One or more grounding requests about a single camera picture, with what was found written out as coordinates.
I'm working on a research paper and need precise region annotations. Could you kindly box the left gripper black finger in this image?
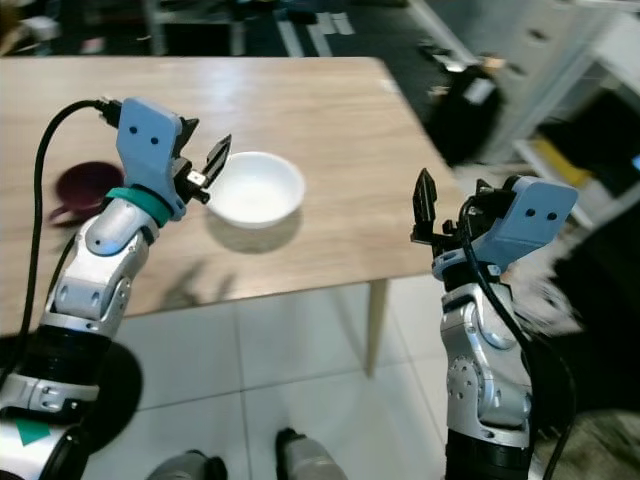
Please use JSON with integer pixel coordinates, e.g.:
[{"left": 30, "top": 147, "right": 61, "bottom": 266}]
[{"left": 203, "top": 134, "right": 233, "bottom": 191}]

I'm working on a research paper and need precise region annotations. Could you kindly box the white round bowl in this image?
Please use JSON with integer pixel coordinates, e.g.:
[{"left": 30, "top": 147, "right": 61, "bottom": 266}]
[{"left": 208, "top": 151, "right": 306, "bottom": 229}]

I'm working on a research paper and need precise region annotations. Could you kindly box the black bag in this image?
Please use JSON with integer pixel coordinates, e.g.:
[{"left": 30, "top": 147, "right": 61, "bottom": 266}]
[{"left": 423, "top": 60, "right": 507, "bottom": 167}]

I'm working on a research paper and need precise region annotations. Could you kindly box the dark maroon cup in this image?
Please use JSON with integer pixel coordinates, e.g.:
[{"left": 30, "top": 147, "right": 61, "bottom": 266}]
[{"left": 50, "top": 162, "right": 127, "bottom": 224}]

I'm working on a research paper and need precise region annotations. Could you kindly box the light wooden table leg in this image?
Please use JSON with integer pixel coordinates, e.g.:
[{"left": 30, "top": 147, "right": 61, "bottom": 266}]
[{"left": 362, "top": 279, "right": 392, "bottom": 380}]

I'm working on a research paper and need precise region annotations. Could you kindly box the grey cabinet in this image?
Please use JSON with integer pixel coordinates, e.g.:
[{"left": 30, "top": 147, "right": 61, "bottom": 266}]
[{"left": 408, "top": 0, "right": 640, "bottom": 167}]

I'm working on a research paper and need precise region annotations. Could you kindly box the black floor fan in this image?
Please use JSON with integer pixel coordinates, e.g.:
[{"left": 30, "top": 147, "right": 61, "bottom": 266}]
[{"left": 75, "top": 340, "right": 148, "bottom": 456}]

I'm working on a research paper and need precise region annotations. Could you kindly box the grey robot right leg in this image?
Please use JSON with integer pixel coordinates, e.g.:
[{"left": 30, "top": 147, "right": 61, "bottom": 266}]
[{"left": 274, "top": 427, "right": 363, "bottom": 480}]

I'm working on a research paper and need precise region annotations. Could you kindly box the grey robot leg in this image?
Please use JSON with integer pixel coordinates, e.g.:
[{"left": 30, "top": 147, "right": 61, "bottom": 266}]
[
  {"left": 144, "top": 449, "right": 227, "bottom": 480},
  {"left": 274, "top": 427, "right": 363, "bottom": 480}
]

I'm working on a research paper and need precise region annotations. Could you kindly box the grey robot left leg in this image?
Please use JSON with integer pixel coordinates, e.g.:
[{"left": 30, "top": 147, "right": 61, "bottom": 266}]
[{"left": 144, "top": 449, "right": 227, "bottom": 480}]

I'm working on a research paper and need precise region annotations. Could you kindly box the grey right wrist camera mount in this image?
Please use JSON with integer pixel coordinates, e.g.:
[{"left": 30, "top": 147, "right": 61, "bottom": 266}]
[{"left": 433, "top": 176, "right": 580, "bottom": 283}]

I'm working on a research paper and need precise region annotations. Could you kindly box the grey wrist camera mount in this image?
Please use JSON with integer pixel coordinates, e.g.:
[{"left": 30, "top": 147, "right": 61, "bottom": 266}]
[
  {"left": 433, "top": 176, "right": 580, "bottom": 283},
  {"left": 116, "top": 97, "right": 199, "bottom": 219}
]

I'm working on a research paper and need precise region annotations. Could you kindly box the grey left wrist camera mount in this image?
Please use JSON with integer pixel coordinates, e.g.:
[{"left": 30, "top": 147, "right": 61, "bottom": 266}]
[{"left": 116, "top": 97, "right": 199, "bottom": 219}]

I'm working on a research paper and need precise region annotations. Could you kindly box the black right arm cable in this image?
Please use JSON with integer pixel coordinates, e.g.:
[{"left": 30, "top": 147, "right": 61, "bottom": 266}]
[{"left": 458, "top": 198, "right": 577, "bottom": 480}]

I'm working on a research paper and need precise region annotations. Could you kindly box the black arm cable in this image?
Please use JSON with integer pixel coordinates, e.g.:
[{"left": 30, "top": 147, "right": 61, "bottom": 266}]
[
  {"left": 18, "top": 98, "right": 123, "bottom": 343},
  {"left": 458, "top": 198, "right": 577, "bottom": 480}
]

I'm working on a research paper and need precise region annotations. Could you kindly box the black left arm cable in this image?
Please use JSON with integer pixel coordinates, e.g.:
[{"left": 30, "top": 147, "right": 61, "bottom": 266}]
[{"left": 18, "top": 98, "right": 123, "bottom": 343}]

